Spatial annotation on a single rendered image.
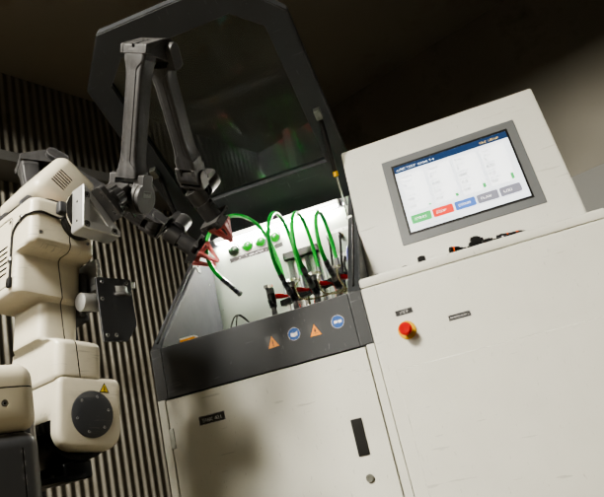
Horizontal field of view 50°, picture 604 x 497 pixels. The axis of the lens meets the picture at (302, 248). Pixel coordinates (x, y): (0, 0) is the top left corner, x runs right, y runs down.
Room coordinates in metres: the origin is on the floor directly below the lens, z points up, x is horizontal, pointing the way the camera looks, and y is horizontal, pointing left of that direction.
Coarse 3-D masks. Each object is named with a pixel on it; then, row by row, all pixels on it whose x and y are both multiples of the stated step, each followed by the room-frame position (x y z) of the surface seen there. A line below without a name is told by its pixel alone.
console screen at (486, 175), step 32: (512, 128) 2.01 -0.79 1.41; (416, 160) 2.08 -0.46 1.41; (448, 160) 2.05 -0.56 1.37; (480, 160) 2.02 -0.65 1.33; (512, 160) 1.99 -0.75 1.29; (416, 192) 2.06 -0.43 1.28; (448, 192) 2.03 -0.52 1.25; (480, 192) 2.00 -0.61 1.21; (512, 192) 1.97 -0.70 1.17; (416, 224) 2.04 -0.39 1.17; (448, 224) 2.01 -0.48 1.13
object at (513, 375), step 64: (448, 128) 2.08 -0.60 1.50; (384, 192) 2.10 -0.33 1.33; (576, 192) 1.91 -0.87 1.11; (384, 256) 2.06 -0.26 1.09; (512, 256) 1.73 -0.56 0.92; (576, 256) 1.69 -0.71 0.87; (384, 320) 1.82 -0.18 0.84; (448, 320) 1.78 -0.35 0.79; (512, 320) 1.74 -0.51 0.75; (576, 320) 1.71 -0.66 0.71; (448, 384) 1.79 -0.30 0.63; (512, 384) 1.75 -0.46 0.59; (576, 384) 1.72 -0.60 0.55; (448, 448) 1.80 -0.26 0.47; (512, 448) 1.76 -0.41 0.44; (576, 448) 1.73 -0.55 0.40
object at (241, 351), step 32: (256, 320) 1.91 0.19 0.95; (288, 320) 1.89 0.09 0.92; (320, 320) 1.86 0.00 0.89; (352, 320) 1.84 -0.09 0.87; (192, 352) 1.96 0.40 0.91; (224, 352) 1.94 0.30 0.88; (256, 352) 1.91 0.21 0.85; (288, 352) 1.89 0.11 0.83; (320, 352) 1.87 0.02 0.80; (192, 384) 1.97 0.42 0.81; (224, 384) 1.96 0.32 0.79
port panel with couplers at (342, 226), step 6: (336, 222) 2.38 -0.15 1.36; (342, 222) 2.37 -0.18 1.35; (324, 228) 2.39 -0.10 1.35; (330, 228) 2.39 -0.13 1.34; (336, 228) 2.38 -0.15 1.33; (342, 228) 2.37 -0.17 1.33; (324, 234) 2.39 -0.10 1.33; (336, 234) 2.38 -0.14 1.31; (342, 234) 2.37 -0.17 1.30; (336, 240) 2.38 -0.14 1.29; (342, 240) 2.38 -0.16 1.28; (336, 246) 2.38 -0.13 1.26; (342, 246) 2.38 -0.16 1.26; (342, 252) 2.38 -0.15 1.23; (330, 258) 2.39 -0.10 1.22; (342, 258) 2.38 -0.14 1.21
